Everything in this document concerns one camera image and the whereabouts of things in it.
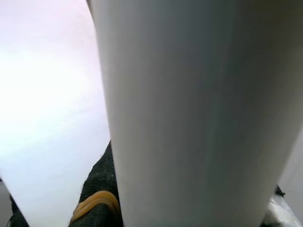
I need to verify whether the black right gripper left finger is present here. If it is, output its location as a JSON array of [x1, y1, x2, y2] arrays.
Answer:
[[69, 139, 126, 227]]

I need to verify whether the white plastic table leg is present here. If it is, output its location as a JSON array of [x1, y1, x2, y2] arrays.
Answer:
[[86, 0, 303, 227]]

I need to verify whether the orange rubber band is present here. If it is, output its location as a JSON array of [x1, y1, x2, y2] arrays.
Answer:
[[71, 190, 120, 220]]

